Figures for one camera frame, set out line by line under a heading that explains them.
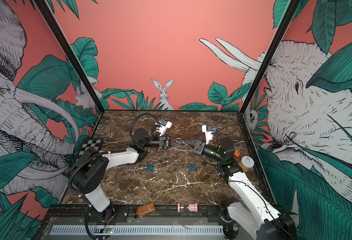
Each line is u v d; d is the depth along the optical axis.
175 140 0.71
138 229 0.70
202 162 0.93
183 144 0.71
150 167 0.90
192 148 0.66
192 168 0.90
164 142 0.69
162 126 0.72
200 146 0.64
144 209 0.72
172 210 0.76
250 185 0.50
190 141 0.68
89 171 0.47
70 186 0.45
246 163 0.88
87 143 0.97
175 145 0.71
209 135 0.67
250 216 0.54
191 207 0.75
